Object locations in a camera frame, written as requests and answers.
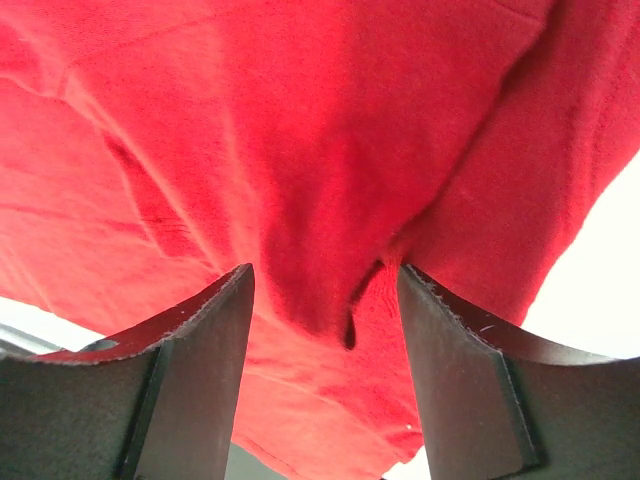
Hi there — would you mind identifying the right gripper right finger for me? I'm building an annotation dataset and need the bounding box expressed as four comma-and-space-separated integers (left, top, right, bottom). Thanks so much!
397, 265, 639, 479

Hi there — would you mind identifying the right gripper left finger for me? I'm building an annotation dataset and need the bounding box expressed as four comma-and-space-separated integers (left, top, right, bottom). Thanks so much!
1, 264, 255, 479

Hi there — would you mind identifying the red t shirt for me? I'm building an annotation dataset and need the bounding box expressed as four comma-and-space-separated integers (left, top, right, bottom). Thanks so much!
1, 1, 639, 479

